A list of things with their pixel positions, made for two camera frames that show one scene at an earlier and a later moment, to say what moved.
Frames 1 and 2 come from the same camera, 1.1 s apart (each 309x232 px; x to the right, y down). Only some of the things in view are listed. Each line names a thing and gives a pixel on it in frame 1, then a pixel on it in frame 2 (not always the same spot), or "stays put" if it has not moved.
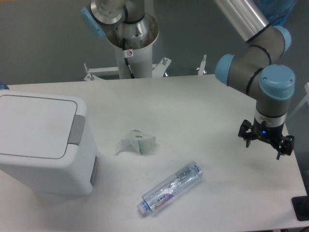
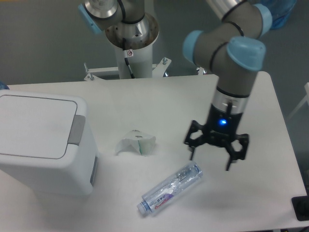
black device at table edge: (301, 205) stays put
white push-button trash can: (47, 142) stays put
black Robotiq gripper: (272, 134) → (220, 128)
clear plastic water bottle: (170, 187) stays put
